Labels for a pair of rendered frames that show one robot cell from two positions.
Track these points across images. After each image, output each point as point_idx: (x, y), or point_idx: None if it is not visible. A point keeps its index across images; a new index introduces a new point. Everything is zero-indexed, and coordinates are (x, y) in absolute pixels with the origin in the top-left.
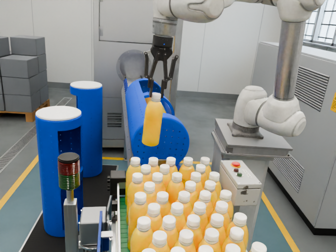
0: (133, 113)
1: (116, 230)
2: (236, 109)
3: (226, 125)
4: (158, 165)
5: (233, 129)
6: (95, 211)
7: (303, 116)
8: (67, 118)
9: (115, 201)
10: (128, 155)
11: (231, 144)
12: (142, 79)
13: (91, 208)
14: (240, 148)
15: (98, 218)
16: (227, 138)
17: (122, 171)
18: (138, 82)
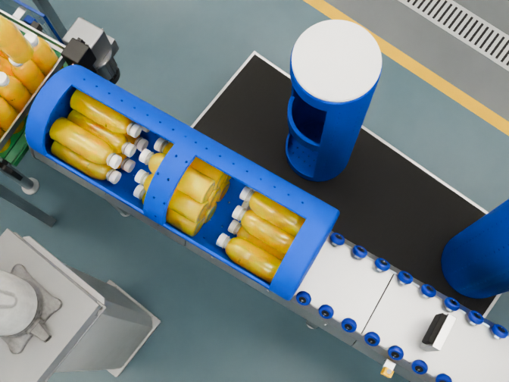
0: (146, 104)
1: (26, 29)
2: (10, 273)
3: (59, 298)
4: (14, 68)
5: (27, 278)
6: (85, 37)
7: None
8: (292, 60)
9: (35, 26)
10: None
11: (3, 235)
12: (306, 228)
13: (94, 37)
14: None
15: (71, 35)
16: (20, 245)
17: (76, 57)
18: (297, 210)
